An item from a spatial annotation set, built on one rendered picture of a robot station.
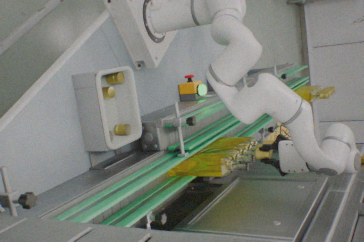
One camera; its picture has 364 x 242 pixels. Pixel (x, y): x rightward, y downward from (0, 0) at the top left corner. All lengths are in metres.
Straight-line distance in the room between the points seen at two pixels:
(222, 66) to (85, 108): 0.40
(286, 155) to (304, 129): 0.23
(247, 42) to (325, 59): 6.15
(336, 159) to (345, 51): 6.04
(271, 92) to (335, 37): 6.13
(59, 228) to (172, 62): 1.36
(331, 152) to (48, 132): 0.73
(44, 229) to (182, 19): 1.08
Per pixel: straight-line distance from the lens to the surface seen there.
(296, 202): 1.36
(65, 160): 1.23
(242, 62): 1.12
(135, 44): 1.46
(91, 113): 1.24
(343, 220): 1.30
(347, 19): 7.17
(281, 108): 1.10
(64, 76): 1.24
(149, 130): 1.37
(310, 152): 1.15
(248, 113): 1.11
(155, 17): 1.46
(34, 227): 0.45
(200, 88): 1.73
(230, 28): 1.13
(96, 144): 1.25
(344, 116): 7.33
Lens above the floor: 1.60
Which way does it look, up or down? 29 degrees down
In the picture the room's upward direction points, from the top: 88 degrees clockwise
